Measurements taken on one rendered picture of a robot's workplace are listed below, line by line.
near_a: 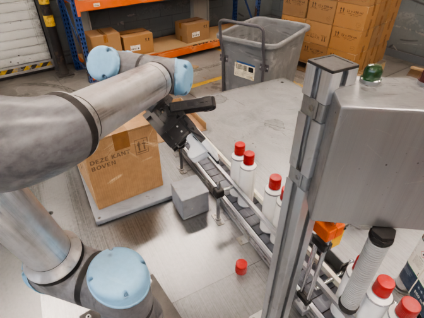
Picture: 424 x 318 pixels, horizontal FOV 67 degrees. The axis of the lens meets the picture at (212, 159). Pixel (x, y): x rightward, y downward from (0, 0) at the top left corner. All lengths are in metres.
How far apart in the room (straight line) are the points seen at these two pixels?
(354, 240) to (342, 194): 0.60
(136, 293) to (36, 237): 0.21
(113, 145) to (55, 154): 0.64
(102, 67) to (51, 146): 0.36
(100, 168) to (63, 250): 0.42
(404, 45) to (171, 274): 4.96
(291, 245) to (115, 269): 0.35
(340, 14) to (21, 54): 3.82
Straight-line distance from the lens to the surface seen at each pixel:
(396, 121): 0.42
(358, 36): 4.08
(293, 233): 0.58
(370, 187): 0.47
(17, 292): 1.08
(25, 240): 0.63
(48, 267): 0.71
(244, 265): 0.95
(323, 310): 0.91
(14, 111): 0.40
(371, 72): 0.45
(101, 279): 0.70
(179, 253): 1.02
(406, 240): 1.14
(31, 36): 4.79
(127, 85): 0.54
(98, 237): 1.11
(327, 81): 0.42
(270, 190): 0.90
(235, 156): 1.01
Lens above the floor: 1.64
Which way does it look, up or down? 37 degrees down
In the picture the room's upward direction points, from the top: straight up
